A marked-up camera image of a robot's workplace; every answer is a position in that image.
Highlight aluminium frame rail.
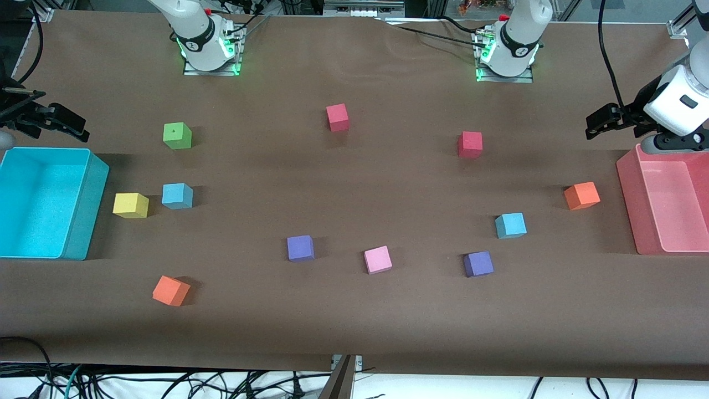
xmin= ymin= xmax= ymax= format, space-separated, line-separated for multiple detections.
xmin=323 ymin=0 xmax=408 ymax=18

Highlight brown table cover sheet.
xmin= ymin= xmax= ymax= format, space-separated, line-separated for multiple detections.
xmin=0 ymin=10 xmax=709 ymax=380

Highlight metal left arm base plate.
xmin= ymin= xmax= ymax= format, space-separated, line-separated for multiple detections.
xmin=474 ymin=28 xmax=535 ymax=84

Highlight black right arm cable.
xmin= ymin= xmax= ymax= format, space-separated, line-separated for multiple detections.
xmin=11 ymin=0 xmax=45 ymax=84

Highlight dark slanted post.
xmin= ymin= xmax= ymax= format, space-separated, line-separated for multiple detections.
xmin=318 ymin=355 xmax=356 ymax=399

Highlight pink foam block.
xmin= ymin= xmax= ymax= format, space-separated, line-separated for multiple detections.
xmin=364 ymin=245 xmax=393 ymax=275

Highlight pink plastic bin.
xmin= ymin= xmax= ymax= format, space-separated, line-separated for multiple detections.
xmin=616 ymin=144 xmax=709 ymax=256

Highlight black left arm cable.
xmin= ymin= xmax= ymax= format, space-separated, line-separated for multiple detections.
xmin=597 ymin=0 xmax=629 ymax=109

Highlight yellow foam block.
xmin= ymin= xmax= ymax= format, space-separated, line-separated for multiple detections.
xmin=113 ymin=193 xmax=150 ymax=219

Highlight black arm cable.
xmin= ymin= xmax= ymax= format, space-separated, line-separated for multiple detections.
xmin=11 ymin=0 xmax=45 ymax=84
xmin=597 ymin=0 xmax=629 ymax=109

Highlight teal cable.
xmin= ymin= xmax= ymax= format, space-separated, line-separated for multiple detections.
xmin=65 ymin=365 xmax=84 ymax=399

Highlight cyan plastic bin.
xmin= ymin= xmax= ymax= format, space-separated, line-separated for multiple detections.
xmin=0 ymin=147 xmax=110 ymax=261

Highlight purple foam block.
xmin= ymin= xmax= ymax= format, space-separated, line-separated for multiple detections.
xmin=464 ymin=251 xmax=495 ymax=278
xmin=287 ymin=235 xmax=315 ymax=263

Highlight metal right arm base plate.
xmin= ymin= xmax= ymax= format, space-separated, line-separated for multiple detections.
xmin=183 ymin=22 xmax=244 ymax=76

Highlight light blue foam block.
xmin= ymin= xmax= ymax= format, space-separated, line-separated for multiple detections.
xmin=495 ymin=213 xmax=527 ymax=239
xmin=162 ymin=183 xmax=194 ymax=210

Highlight orange foam block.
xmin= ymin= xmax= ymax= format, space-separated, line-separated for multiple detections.
xmin=564 ymin=182 xmax=601 ymax=211
xmin=152 ymin=275 xmax=191 ymax=307

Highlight green foam block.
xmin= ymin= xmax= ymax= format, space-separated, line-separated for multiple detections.
xmin=163 ymin=122 xmax=193 ymax=150

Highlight red foam block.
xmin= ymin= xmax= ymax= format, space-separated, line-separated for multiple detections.
xmin=458 ymin=131 xmax=483 ymax=158
xmin=326 ymin=104 xmax=350 ymax=132

